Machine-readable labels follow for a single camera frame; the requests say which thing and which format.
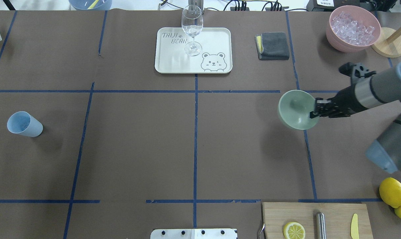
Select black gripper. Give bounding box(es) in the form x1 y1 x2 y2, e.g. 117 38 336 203
309 85 361 119

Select green bowl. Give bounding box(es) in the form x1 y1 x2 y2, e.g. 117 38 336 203
278 90 319 130

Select light blue plastic cup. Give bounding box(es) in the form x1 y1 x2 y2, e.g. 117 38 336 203
7 111 43 137

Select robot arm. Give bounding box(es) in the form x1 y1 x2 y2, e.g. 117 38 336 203
309 62 401 174

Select pink bowl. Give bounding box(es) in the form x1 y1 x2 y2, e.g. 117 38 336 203
326 5 381 53

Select ice cubes in pink bowl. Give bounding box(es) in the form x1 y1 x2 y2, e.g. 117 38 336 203
330 12 376 46

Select blue bowl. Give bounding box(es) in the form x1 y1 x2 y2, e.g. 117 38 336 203
68 0 113 11

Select grey folded cloth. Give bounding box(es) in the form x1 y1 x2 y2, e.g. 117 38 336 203
255 32 289 60

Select wooden stand base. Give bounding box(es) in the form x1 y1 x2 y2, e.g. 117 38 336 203
372 27 401 58

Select wooden cutting board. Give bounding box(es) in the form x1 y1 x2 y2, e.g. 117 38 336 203
262 202 373 239

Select cream bear tray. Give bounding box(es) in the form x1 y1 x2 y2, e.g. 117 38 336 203
155 27 233 74

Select large yellow lemon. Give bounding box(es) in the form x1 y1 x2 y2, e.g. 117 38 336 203
379 177 401 208

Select lemon half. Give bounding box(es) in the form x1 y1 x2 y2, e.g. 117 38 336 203
282 221 306 239

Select yellow plastic knife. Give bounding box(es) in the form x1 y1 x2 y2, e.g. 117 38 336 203
350 213 359 239

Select clear wine glass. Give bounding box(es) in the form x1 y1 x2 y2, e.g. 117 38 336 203
181 5 203 56

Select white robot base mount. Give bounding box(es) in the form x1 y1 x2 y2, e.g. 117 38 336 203
150 228 238 239

